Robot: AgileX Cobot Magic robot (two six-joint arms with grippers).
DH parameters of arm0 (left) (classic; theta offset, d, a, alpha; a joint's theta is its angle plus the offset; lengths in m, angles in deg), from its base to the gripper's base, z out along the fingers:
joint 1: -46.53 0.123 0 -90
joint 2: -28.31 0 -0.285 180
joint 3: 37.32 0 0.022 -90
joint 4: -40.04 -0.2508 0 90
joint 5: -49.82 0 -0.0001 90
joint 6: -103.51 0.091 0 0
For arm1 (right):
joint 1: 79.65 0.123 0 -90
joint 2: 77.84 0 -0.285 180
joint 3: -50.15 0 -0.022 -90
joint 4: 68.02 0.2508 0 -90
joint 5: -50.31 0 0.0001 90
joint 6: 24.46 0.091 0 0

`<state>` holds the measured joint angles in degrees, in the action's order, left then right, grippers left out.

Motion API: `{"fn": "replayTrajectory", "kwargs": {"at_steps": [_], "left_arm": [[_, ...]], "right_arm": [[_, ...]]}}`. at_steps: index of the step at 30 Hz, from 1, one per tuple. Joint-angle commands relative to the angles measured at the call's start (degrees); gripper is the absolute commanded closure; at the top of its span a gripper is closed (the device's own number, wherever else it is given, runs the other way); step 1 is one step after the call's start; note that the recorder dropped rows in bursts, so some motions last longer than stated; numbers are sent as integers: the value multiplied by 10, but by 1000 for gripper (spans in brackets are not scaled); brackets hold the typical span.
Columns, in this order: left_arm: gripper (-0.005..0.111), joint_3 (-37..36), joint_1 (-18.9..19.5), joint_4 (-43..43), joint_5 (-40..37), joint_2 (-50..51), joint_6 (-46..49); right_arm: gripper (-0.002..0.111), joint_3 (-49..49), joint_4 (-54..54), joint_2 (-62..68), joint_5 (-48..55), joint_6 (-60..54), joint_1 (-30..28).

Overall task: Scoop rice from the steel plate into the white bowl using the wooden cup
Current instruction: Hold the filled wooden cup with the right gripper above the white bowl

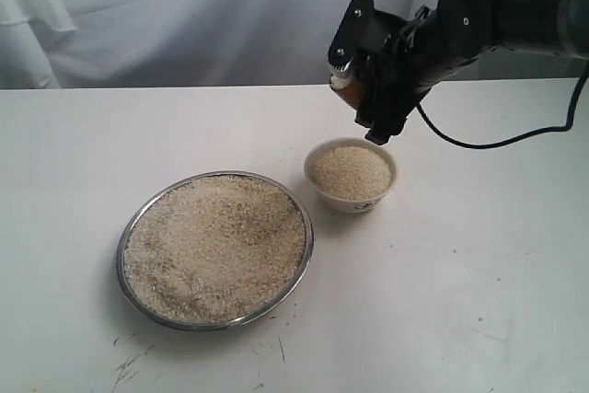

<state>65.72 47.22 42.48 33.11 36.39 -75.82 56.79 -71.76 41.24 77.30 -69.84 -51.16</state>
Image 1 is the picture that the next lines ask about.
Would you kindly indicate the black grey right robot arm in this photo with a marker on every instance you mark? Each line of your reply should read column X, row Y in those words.
column 472, row 27

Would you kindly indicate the round steel rice tray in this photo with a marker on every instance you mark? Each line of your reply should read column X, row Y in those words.
column 214, row 251

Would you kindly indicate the white floral ceramic bowl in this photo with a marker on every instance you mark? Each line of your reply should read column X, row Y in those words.
column 350, row 175

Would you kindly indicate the white backdrop curtain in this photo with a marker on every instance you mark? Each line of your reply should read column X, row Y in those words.
column 170, row 43

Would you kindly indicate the brown wooden cup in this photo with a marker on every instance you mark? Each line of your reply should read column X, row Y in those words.
column 350, row 89

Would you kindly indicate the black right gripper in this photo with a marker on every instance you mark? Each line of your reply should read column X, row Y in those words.
column 397, row 63

